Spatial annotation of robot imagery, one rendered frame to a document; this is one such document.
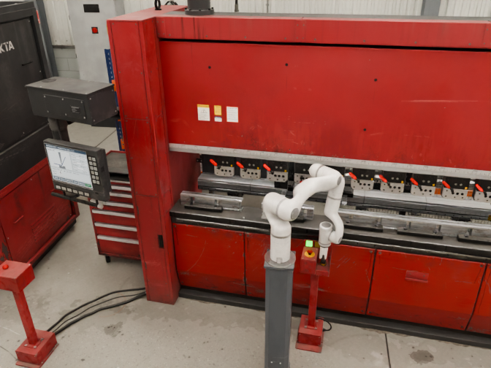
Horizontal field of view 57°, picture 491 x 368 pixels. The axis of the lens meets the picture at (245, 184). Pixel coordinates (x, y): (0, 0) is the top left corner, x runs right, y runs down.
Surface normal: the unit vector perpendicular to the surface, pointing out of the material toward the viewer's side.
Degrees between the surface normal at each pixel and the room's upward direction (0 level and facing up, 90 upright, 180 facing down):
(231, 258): 90
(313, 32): 90
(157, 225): 90
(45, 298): 0
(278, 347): 90
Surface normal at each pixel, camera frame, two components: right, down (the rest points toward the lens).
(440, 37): -0.24, 0.45
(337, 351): -0.01, -0.89
